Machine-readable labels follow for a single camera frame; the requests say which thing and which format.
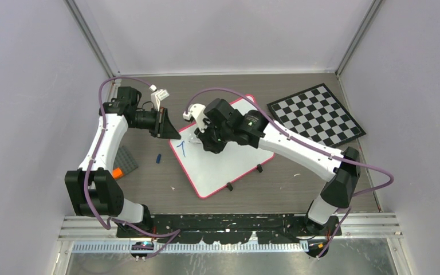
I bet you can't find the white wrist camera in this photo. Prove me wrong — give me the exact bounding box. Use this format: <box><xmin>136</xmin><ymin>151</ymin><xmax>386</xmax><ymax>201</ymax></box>
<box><xmin>151</xmin><ymin>89</ymin><xmax>170</xmax><ymax>111</ymax></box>
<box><xmin>182</xmin><ymin>104</ymin><xmax>209</xmax><ymax>133</ymax></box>

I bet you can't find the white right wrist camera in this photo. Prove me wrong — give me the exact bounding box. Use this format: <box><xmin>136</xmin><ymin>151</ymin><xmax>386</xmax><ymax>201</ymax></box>
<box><xmin>182</xmin><ymin>104</ymin><xmax>209</xmax><ymax>133</ymax></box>

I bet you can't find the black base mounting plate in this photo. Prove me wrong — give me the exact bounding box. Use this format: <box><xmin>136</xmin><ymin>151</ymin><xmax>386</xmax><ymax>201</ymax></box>
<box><xmin>116</xmin><ymin>214</ymin><xmax>341</xmax><ymax>245</ymax></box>

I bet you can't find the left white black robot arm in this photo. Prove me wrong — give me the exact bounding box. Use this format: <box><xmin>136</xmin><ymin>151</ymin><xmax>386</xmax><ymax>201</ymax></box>
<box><xmin>64</xmin><ymin>86</ymin><xmax>180</xmax><ymax>237</ymax></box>

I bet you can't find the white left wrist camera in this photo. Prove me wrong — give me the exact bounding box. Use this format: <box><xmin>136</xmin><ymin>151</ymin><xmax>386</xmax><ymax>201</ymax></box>
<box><xmin>151</xmin><ymin>89</ymin><xmax>170</xmax><ymax>111</ymax></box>

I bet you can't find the pink framed whiteboard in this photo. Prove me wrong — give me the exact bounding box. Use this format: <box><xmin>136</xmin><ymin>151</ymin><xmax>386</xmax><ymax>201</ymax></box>
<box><xmin>169</xmin><ymin>123</ymin><xmax>275</xmax><ymax>199</ymax></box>

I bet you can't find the white marker pen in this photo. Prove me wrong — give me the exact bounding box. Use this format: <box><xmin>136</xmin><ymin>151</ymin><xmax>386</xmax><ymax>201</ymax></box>
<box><xmin>188</xmin><ymin>138</ymin><xmax>202</xmax><ymax>144</ymax></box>

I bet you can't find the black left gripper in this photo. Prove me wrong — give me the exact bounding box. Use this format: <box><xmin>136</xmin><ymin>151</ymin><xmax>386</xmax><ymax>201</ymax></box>
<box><xmin>130</xmin><ymin>106</ymin><xmax>180</xmax><ymax>139</ymax></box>

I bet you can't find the black white checkerboard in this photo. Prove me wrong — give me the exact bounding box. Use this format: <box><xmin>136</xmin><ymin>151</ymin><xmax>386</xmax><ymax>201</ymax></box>
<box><xmin>267</xmin><ymin>84</ymin><xmax>366</xmax><ymax>147</ymax></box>

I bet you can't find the orange curved block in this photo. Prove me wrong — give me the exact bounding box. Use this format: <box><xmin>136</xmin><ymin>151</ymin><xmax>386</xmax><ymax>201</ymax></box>
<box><xmin>112</xmin><ymin>168</ymin><xmax>124</xmax><ymax>179</ymax></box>

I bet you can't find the grey studded building plate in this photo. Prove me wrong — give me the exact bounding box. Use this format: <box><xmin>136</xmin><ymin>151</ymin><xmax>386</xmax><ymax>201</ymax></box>
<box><xmin>113</xmin><ymin>146</ymin><xmax>138</xmax><ymax>176</ymax></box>

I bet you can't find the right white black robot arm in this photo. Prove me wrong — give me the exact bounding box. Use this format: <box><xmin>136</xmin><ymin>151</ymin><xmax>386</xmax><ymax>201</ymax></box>
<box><xmin>183</xmin><ymin>99</ymin><xmax>360</xmax><ymax>235</ymax></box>

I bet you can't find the black whiteboard stand clip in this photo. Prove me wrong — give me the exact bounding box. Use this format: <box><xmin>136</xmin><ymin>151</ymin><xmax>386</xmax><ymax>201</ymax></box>
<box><xmin>226</xmin><ymin>182</ymin><xmax>233</xmax><ymax>191</ymax></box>

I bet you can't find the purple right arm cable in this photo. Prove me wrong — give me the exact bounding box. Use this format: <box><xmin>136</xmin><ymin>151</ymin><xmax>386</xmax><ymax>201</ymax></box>
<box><xmin>186</xmin><ymin>87</ymin><xmax>395</xmax><ymax>260</ymax></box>

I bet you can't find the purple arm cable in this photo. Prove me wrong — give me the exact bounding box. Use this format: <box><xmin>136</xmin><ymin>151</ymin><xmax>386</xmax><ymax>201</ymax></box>
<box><xmin>186</xmin><ymin>87</ymin><xmax>395</xmax><ymax>260</ymax></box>
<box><xmin>82</xmin><ymin>76</ymin><xmax>183</xmax><ymax>261</ymax></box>

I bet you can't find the white slotted cable rail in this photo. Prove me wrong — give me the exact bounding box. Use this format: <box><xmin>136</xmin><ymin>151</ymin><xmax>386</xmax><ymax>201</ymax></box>
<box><xmin>72</xmin><ymin>241</ymin><xmax>309</xmax><ymax>254</ymax></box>

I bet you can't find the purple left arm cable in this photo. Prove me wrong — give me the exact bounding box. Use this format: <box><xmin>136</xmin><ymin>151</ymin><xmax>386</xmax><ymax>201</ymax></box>
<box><xmin>82</xmin><ymin>76</ymin><xmax>183</xmax><ymax>261</ymax></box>

